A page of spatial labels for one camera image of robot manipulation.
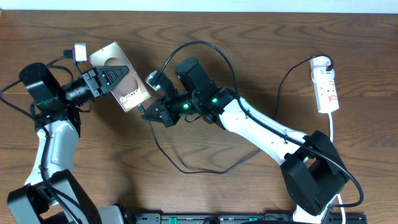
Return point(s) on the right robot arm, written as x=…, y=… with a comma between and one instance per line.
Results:
x=312, y=169

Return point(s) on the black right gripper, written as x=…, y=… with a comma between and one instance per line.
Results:
x=166, y=115

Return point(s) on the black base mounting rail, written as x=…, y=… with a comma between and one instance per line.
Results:
x=156, y=218

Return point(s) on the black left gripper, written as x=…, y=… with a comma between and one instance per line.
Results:
x=91, y=79

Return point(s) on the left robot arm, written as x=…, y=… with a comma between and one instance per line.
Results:
x=51, y=194

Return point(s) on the white power strip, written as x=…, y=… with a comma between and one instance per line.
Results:
x=322, y=75

